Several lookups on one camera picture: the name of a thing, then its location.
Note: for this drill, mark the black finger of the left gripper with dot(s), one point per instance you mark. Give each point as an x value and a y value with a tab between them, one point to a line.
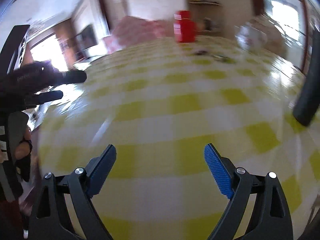
69	77
39	99

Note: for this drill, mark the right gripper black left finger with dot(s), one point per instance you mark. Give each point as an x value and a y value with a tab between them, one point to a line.
50	218

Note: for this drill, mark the person's left hand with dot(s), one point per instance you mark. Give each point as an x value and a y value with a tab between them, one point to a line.
23	155

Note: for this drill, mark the pink checkered covered chair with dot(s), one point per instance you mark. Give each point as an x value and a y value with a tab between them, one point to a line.
131	31

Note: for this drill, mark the black cylindrical bottle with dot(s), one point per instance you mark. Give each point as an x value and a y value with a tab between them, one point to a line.
309	98

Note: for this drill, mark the red thermos jug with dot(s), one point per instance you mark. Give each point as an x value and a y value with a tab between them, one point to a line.
184	27

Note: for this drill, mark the purple snack packet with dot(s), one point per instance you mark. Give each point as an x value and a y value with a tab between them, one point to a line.
201	52

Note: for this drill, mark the wooden corner shelf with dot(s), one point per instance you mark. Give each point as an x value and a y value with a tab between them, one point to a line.
208	17

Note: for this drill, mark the green snack packet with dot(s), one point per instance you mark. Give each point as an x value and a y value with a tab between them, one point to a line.
223	59

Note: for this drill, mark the cream ornate padded chair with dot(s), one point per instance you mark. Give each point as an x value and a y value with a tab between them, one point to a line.
275	40

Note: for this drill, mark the white floral teapot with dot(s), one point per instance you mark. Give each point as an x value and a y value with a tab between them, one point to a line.
249	38

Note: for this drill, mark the wall mounted television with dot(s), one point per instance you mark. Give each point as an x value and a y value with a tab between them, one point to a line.
86	38

